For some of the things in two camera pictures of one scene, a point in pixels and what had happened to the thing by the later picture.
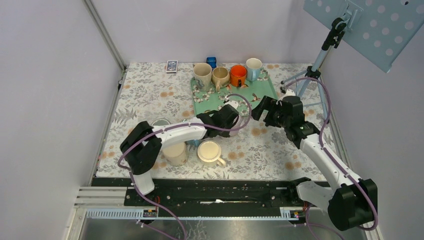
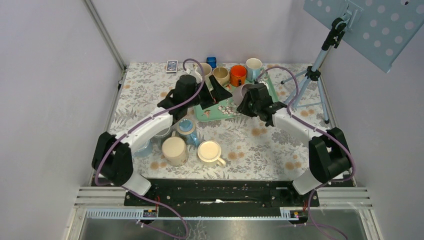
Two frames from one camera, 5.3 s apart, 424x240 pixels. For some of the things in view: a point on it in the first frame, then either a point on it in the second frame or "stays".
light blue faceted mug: x=253 y=66 stays
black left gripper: x=225 y=133 -> x=218 y=93
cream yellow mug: x=209 y=152 stays
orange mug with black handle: x=238 y=75 stays
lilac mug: x=235 y=133 -> x=239 y=92
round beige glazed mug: x=220 y=77 stays
